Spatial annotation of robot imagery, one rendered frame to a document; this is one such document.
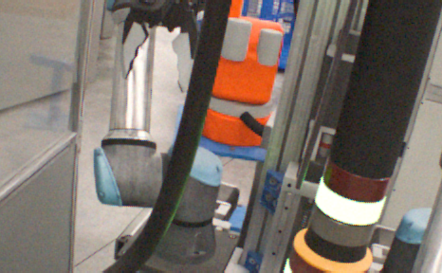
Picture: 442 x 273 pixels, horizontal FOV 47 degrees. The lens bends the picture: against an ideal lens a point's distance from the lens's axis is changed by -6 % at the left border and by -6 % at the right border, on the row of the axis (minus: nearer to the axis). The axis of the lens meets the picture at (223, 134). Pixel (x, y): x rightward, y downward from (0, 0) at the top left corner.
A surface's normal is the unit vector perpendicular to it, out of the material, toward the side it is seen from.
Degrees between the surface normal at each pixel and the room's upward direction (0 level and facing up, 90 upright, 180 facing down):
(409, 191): 90
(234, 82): 90
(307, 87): 90
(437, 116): 90
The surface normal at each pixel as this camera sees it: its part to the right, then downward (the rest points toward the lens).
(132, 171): 0.29, -0.17
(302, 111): -0.25, 0.32
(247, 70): 0.02, 0.38
